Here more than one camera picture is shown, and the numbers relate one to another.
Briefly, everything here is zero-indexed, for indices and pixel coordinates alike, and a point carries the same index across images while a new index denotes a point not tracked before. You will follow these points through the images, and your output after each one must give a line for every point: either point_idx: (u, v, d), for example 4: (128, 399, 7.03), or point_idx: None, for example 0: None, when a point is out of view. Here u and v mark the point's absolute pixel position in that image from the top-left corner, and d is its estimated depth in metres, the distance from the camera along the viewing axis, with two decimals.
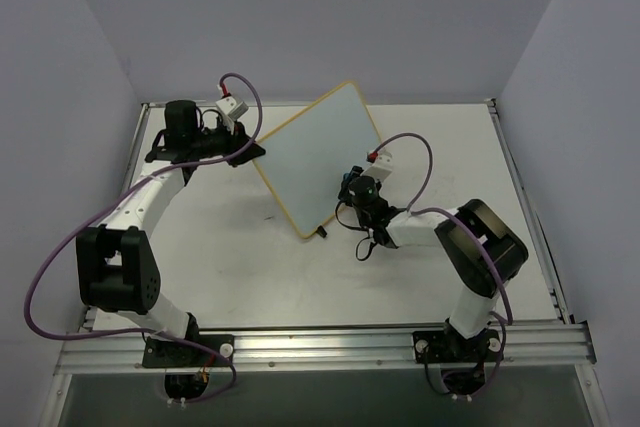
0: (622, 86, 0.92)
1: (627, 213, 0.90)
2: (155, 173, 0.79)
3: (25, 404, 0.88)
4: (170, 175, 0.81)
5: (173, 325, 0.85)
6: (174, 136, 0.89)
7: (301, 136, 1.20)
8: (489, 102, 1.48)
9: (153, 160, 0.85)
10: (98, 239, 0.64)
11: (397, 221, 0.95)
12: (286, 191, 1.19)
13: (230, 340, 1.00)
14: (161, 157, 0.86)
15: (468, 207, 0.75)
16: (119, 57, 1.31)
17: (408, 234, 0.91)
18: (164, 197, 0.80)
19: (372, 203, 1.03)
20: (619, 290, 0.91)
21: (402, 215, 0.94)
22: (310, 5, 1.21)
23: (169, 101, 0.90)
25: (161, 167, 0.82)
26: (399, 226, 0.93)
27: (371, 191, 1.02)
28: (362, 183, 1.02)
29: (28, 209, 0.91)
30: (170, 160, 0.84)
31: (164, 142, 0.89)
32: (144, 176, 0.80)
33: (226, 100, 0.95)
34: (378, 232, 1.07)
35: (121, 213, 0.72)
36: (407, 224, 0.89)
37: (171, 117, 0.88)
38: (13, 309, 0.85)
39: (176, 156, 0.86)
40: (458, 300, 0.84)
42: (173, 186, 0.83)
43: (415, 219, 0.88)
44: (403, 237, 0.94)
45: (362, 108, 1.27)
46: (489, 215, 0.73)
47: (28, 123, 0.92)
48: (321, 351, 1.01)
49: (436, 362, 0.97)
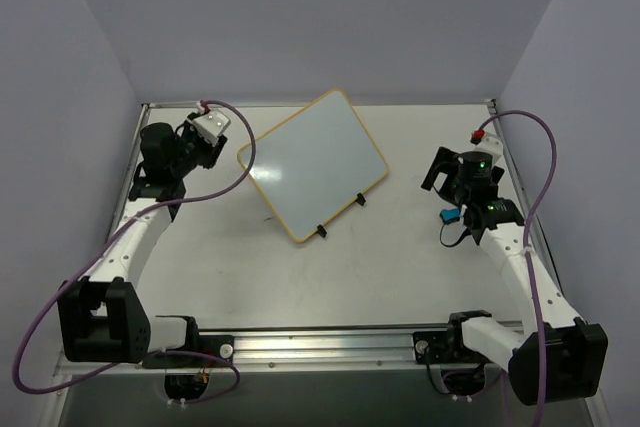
0: (624, 87, 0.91)
1: (627, 215, 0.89)
2: (139, 213, 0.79)
3: (26, 403, 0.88)
4: (155, 213, 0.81)
5: (172, 329, 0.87)
6: (155, 167, 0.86)
7: (286, 136, 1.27)
8: (489, 102, 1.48)
9: (137, 198, 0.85)
10: (81, 294, 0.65)
11: (502, 235, 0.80)
12: (274, 187, 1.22)
13: (230, 340, 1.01)
14: (145, 193, 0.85)
15: (586, 330, 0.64)
16: (119, 57, 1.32)
17: (505, 266, 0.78)
18: (149, 238, 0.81)
19: (478, 180, 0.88)
20: (618, 292, 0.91)
21: (514, 238, 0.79)
22: (310, 6, 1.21)
23: (142, 132, 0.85)
25: (146, 206, 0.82)
26: (500, 251, 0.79)
27: (482, 166, 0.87)
28: (474, 153, 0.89)
29: (29, 209, 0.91)
30: (155, 196, 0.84)
31: (146, 173, 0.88)
32: (128, 217, 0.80)
33: (210, 119, 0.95)
34: (469, 216, 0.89)
35: (106, 261, 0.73)
36: (512, 262, 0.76)
37: (149, 152, 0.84)
38: (13, 310, 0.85)
39: (161, 191, 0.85)
40: (477, 322, 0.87)
42: (159, 223, 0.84)
43: (525, 269, 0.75)
44: (501, 265, 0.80)
45: (350, 112, 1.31)
46: (596, 356, 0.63)
47: (28, 124, 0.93)
48: (321, 351, 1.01)
49: (436, 363, 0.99)
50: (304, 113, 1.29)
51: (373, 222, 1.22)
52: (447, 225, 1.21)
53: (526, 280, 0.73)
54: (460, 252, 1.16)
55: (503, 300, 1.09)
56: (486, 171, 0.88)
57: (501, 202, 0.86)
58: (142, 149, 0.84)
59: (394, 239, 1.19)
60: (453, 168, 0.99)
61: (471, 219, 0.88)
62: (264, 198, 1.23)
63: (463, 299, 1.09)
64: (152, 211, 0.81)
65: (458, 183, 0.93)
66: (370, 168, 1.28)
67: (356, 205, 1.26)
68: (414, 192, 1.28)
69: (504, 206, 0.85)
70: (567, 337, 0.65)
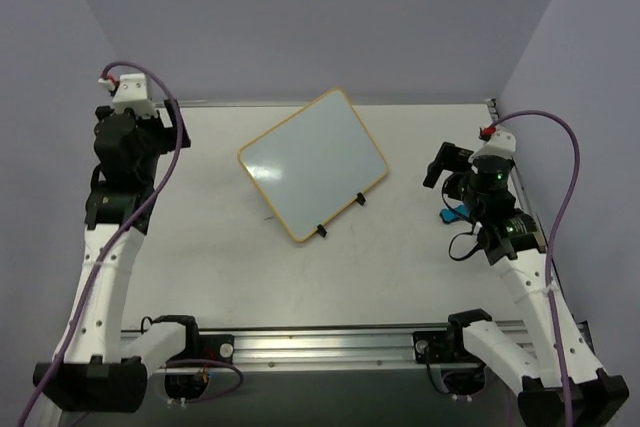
0: (625, 85, 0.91)
1: (628, 213, 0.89)
2: (102, 257, 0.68)
3: (25, 403, 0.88)
4: (121, 249, 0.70)
5: (172, 342, 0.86)
6: (116, 173, 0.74)
7: (286, 136, 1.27)
8: (489, 102, 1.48)
9: (97, 223, 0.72)
10: (62, 383, 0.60)
11: (522, 264, 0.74)
12: (274, 187, 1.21)
13: (230, 340, 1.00)
14: (107, 211, 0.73)
15: (608, 383, 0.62)
16: (119, 57, 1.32)
17: (524, 302, 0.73)
18: (122, 278, 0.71)
19: (493, 192, 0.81)
20: (619, 291, 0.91)
21: (535, 272, 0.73)
22: (310, 5, 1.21)
23: (97, 130, 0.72)
25: (109, 238, 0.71)
26: (519, 285, 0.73)
27: (500, 176, 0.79)
28: (490, 162, 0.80)
29: (28, 208, 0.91)
30: (120, 214, 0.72)
31: (107, 181, 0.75)
32: (91, 261, 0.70)
33: (133, 89, 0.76)
34: (484, 235, 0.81)
35: (81, 334, 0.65)
36: (533, 302, 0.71)
37: (106, 155, 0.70)
38: (11, 309, 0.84)
39: (128, 203, 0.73)
40: (479, 331, 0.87)
42: (131, 251, 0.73)
43: (548, 312, 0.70)
44: (518, 299, 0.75)
45: (350, 111, 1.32)
46: (612, 408, 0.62)
47: (27, 123, 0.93)
48: (321, 351, 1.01)
49: (437, 363, 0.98)
50: (304, 112, 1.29)
51: (374, 221, 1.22)
52: (447, 225, 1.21)
53: (550, 326, 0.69)
54: (460, 252, 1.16)
55: (503, 300, 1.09)
56: (503, 181, 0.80)
57: (519, 218, 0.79)
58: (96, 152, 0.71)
59: (394, 238, 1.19)
60: (464, 176, 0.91)
61: (487, 238, 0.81)
62: (264, 197, 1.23)
63: (463, 299, 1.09)
64: (116, 246, 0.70)
65: (469, 191, 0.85)
66: (370, 168, 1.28)
67: (356, 204, 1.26)
68: (414, 192, 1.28)
69: (521, 225, 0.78)
70: (588, 390, 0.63)
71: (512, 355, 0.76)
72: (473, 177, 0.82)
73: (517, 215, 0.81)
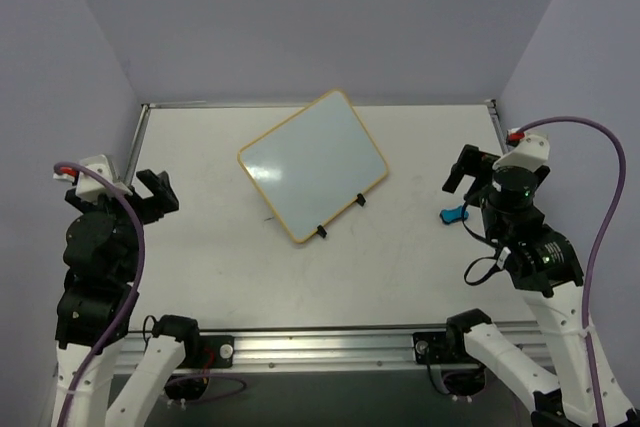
0: (624, 85, 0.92)
1: (626, 214, 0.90)
2: (74, 387, 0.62)
3: (26, 404, 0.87)
4: (96, 371, 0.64)
5: (173, 360, 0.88)
6: (91, 279, 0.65)
7: (286, 137, 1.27)
8: (489, 103, 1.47)
9: (69, 342, 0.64)
10: None
11: (559, 302, 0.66)
12: (274, 188, 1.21)
13: (230, 340, 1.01)
14: (80, 324, 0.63)
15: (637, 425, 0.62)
16: (119, 58, 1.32)
17: (556, 340, 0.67)
18: (101, 395, 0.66)
19: (519, 212, 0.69)
20: (616, 290, 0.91)
21: (572, 310, 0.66)
22: (310, 6, 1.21)
23: (68, 235, 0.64)
25: (83, 357, 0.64)
26: (553, 324, 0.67)
27: (527, 193, 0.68)
28: (514, 177, 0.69)
29: (29, 209, 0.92)
30: (95, 325, 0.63)
31: (81, 286, 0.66)
32: (63, 386, 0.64)
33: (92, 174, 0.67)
34: (515, 263, 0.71)
35: None
36: (568, 346, 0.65)
37: (77, 264, 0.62)
38: (11, 310, 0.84)
39: (102, 312, 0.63)
40: (484, 338, 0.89)
42: (110, 360, 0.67)
43: (584, 356, 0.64)
44: (547, 332, 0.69)
45: (350, 112, 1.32)
46: None
47: (28, 124, 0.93)
48: (321, 352, 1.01)
49: (437, 363, 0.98)
50: (304, 113, 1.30)
51: (373, 221, 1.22)
52: (447, 226, 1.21)
53: (586, 372, 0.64)
54: (460, 252, 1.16)
55: (503, 300, 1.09)
56: (530, 199, 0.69)
57: (552, 240, 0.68)
58: (65, 261, 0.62)
59: (394, 239, 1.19)
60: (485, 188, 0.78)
61: (518, 266, 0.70)
62: (264, 198, 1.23)
63: (463, 299, 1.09)
64: (89, 369, 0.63)
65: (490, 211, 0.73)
66: (370, 168, 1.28)
67: (356, 205, 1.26)
68: (414, 192, 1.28)
69: (554, 250, 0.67)
70: None
71: (521, 367, 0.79)
72: (494, 195, 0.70)
73: (549, 235, 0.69)
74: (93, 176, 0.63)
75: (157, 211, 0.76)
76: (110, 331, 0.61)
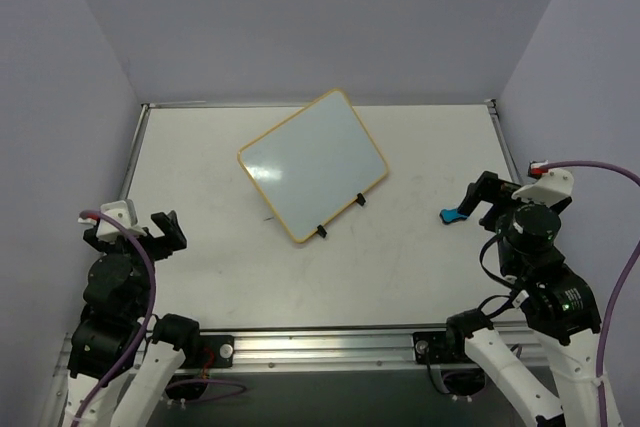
0: (624, 85, 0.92)
1: (627, 214, 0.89)
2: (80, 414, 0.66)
3: (25, 404, 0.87)
4: (100, 401, 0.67)
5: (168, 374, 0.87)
6: (105, 315, 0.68)
7: (287, 136, 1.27)
8: (489, 103, 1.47)
9: (78, 373, 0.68)
10: None
11: (574, 350, 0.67)
12: (275, 189, 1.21)
13: (229, 340, 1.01)
14: (90, 357, 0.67)
15: None
16: (119, 57, 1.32)
17: (568, 384, 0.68)
18: (105, 422, 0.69)
19: (540, 254, 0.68)
20: (617, 290, 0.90)
21: (586, 357, 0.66)
22: (310, 6, 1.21)
23: (91, 272, 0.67)
25: (90, 389, 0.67)
26: (567, 369, 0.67)
27: (551, 237, 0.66)
28: (537, 219, 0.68)
29: (30, 209, 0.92)
30: (103, 359, 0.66)
31: (95, 320, 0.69)
32: (69, 410, 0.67)
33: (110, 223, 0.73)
34: (534, 306, 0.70)
35: None
36: (580, 393, 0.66)
37: (95, 301, 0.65)
38: (11, 309, 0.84)
39: (112, 348, 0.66)
40: (488, 348, 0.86)
42: (115, 390, 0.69)
43: (595, 405, 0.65)
44: (560, 374, 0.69)
45: (350, 112, 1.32)
46: None
47: (27, 123, 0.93)
48: (321, 352, 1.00)
49: (436, 363, 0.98)
50: (304, 113, 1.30)
51: (373, 221, 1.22)
52: (447, 225, 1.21)
53: (596, 421, 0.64)
54: (460, 252, 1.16)
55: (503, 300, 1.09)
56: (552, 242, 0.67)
57: (573, 283, 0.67)
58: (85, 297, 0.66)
59: (394, 239, 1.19)
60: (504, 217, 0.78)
61: (536, 308, 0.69)
62: (264, 198, 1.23)
63: (463, 299, 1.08)
64: (95, 400, 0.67)
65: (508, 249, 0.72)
66: (370, 169, 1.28)
67: (356, 205, 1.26)
68: (414, 192, 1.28)
69: (575, 294, 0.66)
70: None
71: (524, 385, 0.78)
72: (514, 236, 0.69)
73: (569, 277, 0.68)
74: (111, 221, 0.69)
75: (167, 249, 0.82)
76: (117, 367, 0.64)
